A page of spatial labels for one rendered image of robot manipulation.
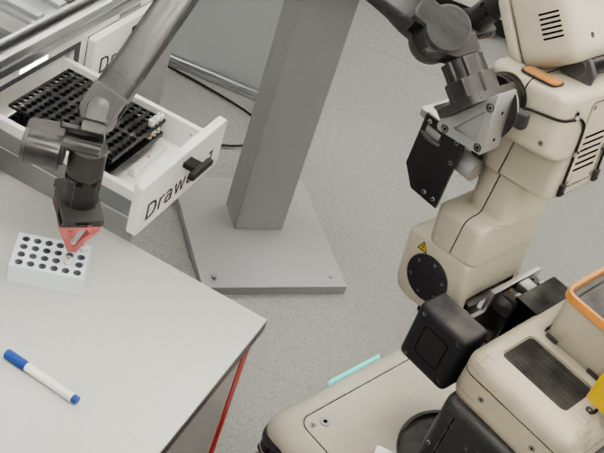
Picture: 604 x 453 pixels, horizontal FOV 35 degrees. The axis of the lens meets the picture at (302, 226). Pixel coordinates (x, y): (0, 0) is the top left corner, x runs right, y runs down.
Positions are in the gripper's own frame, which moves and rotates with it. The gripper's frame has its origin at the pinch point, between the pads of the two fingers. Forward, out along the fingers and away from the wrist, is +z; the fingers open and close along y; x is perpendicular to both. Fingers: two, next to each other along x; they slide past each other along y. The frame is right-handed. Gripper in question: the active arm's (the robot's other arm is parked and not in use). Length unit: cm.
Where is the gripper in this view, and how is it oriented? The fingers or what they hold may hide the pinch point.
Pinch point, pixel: (70, 241)
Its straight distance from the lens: 163.8
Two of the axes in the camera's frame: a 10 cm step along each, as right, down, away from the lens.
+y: 3.1, 6.7, -6.7
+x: 9.0, 0.1, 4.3
